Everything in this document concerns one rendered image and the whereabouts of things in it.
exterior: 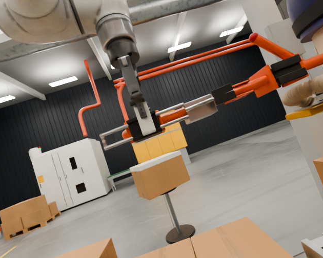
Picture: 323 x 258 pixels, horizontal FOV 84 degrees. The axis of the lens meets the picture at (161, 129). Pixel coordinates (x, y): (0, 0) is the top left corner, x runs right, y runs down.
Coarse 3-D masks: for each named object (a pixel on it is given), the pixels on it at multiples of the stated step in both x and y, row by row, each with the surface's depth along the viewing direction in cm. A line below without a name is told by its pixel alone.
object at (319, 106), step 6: (318, 102) 52; (300, 108) 56; (306, 108) 53; (312, 108) 50; (318, 108) 49; (288, 114) 58; (294, 114) 55; (300, 114) 53; (306, 114) 51; (312, 114) 49
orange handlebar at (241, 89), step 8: (320, 56) 43; (304, 64) 42; (312, 64) 43; (320, 64) 47; (248, 80) 42; (256, 80) 42; (264, 80) 42; (240, 88) 42; (248, 88) 42; (256, 88) 43; (240, 96) 42; (176, 112) 41; (184, 112) 41; (168, 120) 41; (128, 136) 41
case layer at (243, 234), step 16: (240, 224) 113; (192, 240) 114; (208, 240) 108; (224, 240) 103; (240, 240) 98; (256, 240) 94; (272, 240) 90; (144, 256) 115; (160, 256) 109; (176, 256) 104; (192, 256) 99; (208, 256) 95; (224, 256) 91; (240, 256) 87; (256, 256) 84; (272, 256) 81; (288, 256) 78
